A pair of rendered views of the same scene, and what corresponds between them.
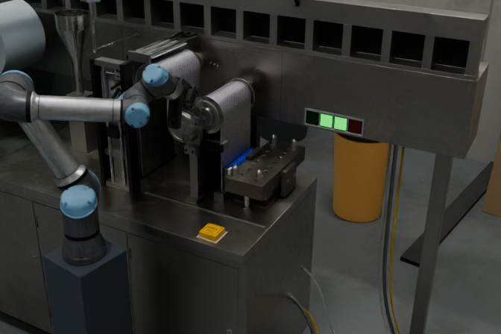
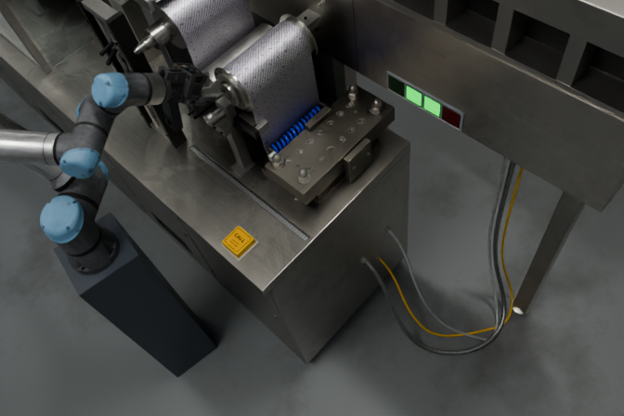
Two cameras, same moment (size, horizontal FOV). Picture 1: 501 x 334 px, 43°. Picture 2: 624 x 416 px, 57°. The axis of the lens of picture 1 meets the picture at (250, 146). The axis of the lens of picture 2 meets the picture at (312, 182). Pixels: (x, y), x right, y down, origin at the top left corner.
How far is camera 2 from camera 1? 140 cm
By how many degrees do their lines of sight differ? 36
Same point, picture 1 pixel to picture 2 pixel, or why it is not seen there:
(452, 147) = (587, 193)
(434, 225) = (561, 227)
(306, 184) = (390, 156)
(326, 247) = not seen: hidden behind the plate
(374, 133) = (477, 133)
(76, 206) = (53, 234)
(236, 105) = (280, 71)
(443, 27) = (604, 33)
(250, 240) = (279, 262)
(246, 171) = (295, 156)
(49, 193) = not seen: hidden behind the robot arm
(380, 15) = not seen: outside the picture
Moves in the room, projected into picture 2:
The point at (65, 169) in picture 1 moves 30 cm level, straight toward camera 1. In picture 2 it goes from (47, 174) to (20, 276)
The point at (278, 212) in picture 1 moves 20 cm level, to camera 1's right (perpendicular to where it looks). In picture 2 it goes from (333, 210) to (400, 222)
